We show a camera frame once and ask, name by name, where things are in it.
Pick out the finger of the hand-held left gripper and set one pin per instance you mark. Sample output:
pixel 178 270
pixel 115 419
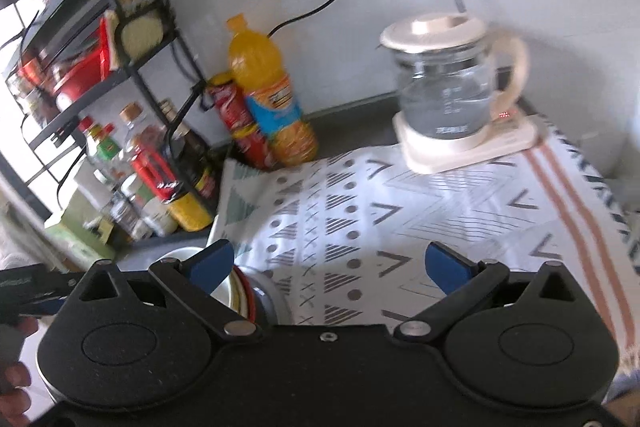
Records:
pixel 35 279

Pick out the cream kettle base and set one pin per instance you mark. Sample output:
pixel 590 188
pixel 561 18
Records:
pixel 510 137

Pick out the patterned white tablecloth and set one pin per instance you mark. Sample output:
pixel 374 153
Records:
pixel 450 207

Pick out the blue grey bowl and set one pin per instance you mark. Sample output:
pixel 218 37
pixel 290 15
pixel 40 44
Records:
pixel 266 302

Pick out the yellow oil bottle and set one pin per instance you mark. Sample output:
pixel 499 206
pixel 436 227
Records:
pixel 190 209

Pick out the red plastic container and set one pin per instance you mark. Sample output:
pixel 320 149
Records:
pixel 95 57

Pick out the black metal rack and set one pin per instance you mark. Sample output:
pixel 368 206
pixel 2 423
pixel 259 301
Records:
pixel 125 74

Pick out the red can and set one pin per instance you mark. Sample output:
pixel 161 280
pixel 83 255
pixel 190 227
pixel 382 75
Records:
pixel 255 152
pixel 227 107

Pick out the cream white bowl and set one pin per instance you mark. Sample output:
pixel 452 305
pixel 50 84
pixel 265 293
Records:
pixel 225 294

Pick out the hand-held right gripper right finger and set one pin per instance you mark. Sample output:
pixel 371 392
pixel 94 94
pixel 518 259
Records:
pixel 447 266

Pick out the orange juice bottle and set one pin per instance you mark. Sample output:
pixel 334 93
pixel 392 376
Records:
pixel 270 107

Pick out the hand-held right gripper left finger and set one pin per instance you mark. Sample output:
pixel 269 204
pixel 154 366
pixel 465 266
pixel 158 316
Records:
pixel 212 263

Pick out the person's left hand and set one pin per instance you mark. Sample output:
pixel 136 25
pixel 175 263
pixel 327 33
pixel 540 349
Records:
pixel 15 387

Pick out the red cap green label bottle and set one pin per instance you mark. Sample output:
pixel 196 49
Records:
pixel 106 147

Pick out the red striped bowl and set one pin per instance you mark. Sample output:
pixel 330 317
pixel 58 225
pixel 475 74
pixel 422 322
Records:
pixel 246 302

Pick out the green box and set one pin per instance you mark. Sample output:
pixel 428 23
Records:
pixel 75 227

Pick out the red label sauce bottle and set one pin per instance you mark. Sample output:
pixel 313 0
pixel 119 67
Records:
pixel 152 167

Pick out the glass kettle cream lid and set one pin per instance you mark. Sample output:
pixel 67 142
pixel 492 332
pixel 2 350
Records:
pixel 440 97

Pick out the clear bottle cork cap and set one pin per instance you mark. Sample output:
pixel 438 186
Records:
pixel 134 129

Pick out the dark sauce bottle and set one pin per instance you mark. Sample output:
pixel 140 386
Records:
pixel 195 162

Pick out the pale yellow packet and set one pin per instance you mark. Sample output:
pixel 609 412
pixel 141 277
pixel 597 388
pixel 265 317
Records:
pixel 142 34

